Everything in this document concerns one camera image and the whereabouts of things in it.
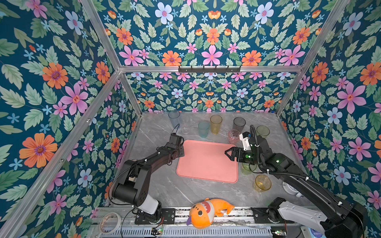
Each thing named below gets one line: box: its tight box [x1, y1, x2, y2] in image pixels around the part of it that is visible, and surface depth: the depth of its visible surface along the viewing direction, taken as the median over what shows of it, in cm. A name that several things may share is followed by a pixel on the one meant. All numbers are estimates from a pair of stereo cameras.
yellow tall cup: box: [210, 114, 223, 135], surface depth 101 cm
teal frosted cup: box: [197, 121, 210, 139], surface depth 101 cm
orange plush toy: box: [186, 197, 236, 230], surface depth 70 cm
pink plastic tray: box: [176, 139, 239, 184], surface depth 92 cm
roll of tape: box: [99, 212, 122, 235], surface depth 72 cm
